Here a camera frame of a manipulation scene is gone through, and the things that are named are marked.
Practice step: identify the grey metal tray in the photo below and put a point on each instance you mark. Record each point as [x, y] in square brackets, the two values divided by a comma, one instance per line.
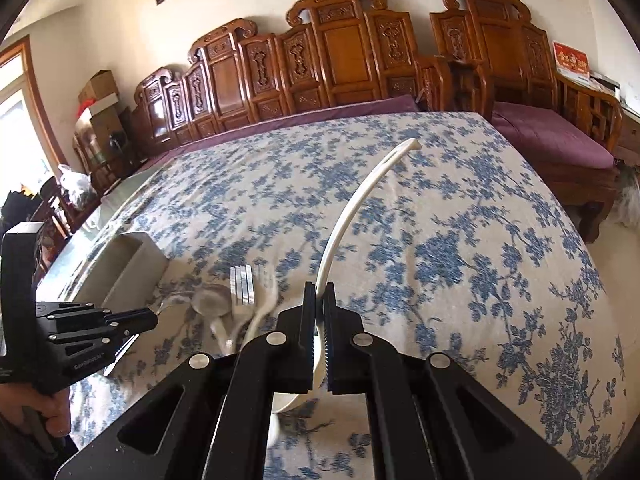
[135, 270]

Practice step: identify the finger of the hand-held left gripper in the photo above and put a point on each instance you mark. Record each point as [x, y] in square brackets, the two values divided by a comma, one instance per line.
[100, 342]
[125, 319]

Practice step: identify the person's left hand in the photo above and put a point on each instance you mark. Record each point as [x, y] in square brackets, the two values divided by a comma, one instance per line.
[60, 410]

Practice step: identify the red desk calendar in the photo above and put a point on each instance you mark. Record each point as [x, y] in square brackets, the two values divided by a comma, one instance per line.
[570, 62]

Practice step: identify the carved wooden armchair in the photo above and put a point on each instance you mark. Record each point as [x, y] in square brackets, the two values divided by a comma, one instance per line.
[500, 45]

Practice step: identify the black bag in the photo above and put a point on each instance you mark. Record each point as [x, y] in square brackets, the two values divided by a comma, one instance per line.
[17, 207]

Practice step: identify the wooden side table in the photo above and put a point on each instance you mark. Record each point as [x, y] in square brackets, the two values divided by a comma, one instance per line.
[631, 135]

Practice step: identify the metal fork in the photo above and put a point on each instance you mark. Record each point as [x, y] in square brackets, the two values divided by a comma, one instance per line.
[262, 305]

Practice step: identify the carved wooden sofa bench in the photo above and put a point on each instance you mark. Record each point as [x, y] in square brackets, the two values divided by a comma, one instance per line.
[340, 55]

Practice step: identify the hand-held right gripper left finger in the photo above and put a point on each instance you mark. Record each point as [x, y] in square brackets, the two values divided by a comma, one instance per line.
[300, 340]

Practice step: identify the blue floral tablecloth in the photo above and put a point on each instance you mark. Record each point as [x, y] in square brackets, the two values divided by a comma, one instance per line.
[400, 260]

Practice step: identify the metal spoon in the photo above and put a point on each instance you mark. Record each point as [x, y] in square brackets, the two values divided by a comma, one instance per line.
[212, 300]

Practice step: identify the small brown cardboard box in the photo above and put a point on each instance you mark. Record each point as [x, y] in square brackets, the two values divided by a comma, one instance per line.
[97, 87]

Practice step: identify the tissue box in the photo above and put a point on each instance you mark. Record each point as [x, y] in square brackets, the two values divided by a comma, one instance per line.
[602, 84]

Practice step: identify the metal utensil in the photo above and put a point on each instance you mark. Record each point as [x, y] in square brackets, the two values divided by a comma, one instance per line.
[117, 357]

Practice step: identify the flat white box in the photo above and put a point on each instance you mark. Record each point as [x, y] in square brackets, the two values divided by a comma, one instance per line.
[102, 107]

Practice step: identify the long purple seat cushion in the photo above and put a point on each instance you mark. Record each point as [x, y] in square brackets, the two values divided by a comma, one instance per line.
[350, 107]

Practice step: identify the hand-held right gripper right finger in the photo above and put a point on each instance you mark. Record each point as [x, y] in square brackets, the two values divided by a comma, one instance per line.
[340, 350]

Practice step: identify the red decoration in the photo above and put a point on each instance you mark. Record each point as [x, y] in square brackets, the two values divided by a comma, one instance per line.
[87, 105]

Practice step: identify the grey fluffy bundle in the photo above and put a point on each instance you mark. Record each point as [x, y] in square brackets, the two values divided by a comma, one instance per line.
[627, 195]

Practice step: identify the clear plastic bag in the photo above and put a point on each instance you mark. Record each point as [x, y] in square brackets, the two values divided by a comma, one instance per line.
[75, 187]

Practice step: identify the square purple seat cushion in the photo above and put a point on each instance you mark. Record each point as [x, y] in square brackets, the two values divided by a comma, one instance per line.
[545, 130]

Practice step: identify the wooden door frame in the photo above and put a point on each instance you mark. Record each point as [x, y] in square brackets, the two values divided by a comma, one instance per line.
[37, 95]

